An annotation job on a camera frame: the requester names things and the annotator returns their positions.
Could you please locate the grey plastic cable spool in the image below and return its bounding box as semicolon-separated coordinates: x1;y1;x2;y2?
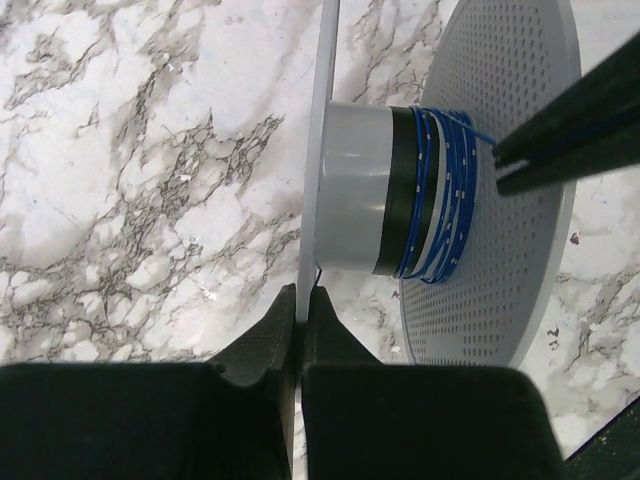
296;1;581;372

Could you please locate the blue cable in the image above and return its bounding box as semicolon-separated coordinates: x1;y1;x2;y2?
397;105;501;286

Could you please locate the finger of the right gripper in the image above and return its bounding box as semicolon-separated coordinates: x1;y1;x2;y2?
497;112;639;196
493;37;639;161

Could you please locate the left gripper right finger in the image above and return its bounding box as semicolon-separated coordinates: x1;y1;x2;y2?
301;287;566;479

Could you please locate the black mounting base bar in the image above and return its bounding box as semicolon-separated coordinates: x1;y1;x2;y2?
565;398;640;480

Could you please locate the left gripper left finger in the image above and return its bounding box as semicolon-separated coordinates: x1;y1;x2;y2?
1;285;296;479

